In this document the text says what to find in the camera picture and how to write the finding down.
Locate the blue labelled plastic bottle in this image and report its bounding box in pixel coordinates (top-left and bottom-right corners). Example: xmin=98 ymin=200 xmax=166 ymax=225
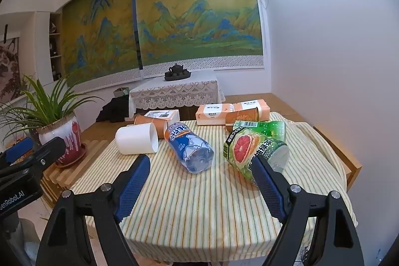
xmin=164 ymin=122 xmax=214 ymax=174

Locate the white paper cup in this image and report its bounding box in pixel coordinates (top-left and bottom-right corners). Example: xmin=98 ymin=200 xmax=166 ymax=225
xmin=115 ymin=123 xmax=159 ymax=155

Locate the brown paper cup left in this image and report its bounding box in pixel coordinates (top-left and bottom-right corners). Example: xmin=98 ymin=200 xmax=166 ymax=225
xmin=133 ymin=115 xmax=169 ymax=140

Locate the brown paper cup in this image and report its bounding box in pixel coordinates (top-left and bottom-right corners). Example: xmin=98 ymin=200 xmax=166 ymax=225
xmin=133 ymin=115 xmax=169 ymax=140
xmin=225 ymin=107 xmax=259 ymax=132

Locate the brown paper cup right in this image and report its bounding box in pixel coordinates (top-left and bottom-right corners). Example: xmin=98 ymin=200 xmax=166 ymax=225
xmin=225 ymin=107 xmax=259 ymax=132

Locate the wooden slatted tray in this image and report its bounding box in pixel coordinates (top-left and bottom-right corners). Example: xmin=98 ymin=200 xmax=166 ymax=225
xmin=41 ymin=140 xmax=109 ymax=208

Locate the green potted plant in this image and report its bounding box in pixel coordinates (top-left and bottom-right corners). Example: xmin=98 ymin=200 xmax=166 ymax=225
xmin=1 ymin=76 xmax=100 ymax=140

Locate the red white ceramic pot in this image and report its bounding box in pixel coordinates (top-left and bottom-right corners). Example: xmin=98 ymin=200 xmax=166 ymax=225
xmin=36 ymin=113 xmax=83 ymax=168

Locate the striped yellow tablecloth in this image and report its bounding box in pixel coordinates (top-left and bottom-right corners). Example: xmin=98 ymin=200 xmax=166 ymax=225
xmin=72 ymin=112 xmax=358 ymax=262

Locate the green landscape painting left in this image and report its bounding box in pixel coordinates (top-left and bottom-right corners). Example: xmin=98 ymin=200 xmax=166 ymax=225
xmin=62 ymin=0 xmax=139 ymax=84

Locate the green landscape painting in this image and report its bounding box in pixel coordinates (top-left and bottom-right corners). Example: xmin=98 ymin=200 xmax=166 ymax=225
xmin=135 ymin=0 xmax=263 ymax=70
xmin=62 ymin=0 xmax=139 ymax=84

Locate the green grapefruit tea bottle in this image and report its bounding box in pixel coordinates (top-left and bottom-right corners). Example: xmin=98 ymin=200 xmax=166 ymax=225
xmin=223 ymin=121 xmax=290 ymax=182

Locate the white small carton box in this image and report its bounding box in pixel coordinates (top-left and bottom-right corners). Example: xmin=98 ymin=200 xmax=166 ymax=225
xmin=145 ymin=109 xmax=180 ymax=124

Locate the orange tissue pack right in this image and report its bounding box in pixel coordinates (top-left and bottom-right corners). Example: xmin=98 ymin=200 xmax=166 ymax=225
xmin=233 ymin=99 xmax=271 ymax=121

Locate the orange tissue pack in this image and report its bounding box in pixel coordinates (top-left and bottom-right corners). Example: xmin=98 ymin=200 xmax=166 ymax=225
xmin=233 ymin=99 xmax=271 ymax=121
xmin=196 ymin=103 xmax=234 ymax=126

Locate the black teapot set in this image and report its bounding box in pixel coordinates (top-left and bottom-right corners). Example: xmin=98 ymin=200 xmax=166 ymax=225
xmin=164 ymin=63 xmax=191 ymax=82

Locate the wooden table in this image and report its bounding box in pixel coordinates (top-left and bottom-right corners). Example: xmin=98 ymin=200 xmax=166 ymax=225
xmin=76 ymin=93 xmax=362 ymax=188

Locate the orange tissue pack left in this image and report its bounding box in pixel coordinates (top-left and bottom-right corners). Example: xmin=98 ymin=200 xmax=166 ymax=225
xmin=196 ymin=103 xmax=234 ymax=126

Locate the white lace covered table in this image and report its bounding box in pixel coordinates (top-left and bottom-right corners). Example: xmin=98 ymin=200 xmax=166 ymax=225
xmin=125 ymin=70 xmax=225 ymax=121

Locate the green landscape painting right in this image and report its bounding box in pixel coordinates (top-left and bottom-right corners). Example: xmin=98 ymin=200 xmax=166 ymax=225
xmin=135 ymin=0 xmax=263 ymax=70

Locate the red floral wall picture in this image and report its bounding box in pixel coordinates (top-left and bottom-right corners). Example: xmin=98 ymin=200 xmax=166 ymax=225
xmin=0 ymin=38 xmax=20 ymax=103

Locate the wooden wall shelf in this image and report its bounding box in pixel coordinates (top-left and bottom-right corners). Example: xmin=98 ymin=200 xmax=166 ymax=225
xmin=49 ymin=11 xmax=64 ymax=82

